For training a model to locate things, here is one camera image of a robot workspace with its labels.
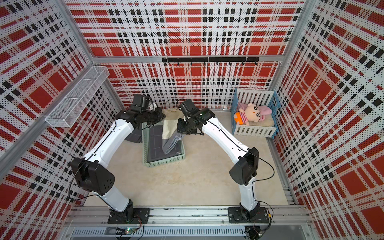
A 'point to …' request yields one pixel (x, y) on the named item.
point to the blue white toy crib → (266, 98)
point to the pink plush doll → (251, 112)
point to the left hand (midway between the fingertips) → (166, 115)
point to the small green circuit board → (127, 231)
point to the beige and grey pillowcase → (171, 117)
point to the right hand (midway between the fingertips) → (181, 129)
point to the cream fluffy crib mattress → (268, 121)
